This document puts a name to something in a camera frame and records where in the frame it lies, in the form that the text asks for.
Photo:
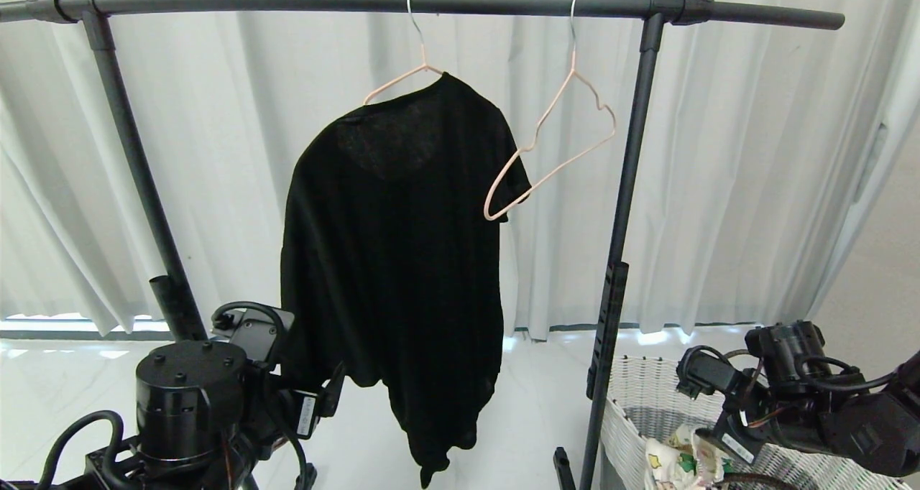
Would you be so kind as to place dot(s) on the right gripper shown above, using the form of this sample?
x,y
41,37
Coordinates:
x,y
747,432

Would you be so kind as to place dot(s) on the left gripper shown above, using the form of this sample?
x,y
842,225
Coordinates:
x,y
280,404

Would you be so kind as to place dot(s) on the cream printed garment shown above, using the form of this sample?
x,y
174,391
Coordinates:
x,y
675,461

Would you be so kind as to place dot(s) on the black short-sleeved shirt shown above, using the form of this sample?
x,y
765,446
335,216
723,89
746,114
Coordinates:
x,y
388,260

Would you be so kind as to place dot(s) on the pink clothes hanger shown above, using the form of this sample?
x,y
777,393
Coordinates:
x,y
573,59
395,84

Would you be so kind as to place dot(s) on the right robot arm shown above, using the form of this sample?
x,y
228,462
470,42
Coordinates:
x,y
877,432

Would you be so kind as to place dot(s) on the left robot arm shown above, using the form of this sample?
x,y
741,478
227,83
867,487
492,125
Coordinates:
x,y
187,396

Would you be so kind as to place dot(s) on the white laundry basket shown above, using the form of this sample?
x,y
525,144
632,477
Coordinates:
x,y
640,404

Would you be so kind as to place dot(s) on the black clothes rack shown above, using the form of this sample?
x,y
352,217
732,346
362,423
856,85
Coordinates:
x,y
287,1

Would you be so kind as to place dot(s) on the white curtain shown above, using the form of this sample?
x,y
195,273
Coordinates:
x,y
719,152

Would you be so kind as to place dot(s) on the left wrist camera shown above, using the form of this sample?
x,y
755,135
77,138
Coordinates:
x,y
262,335

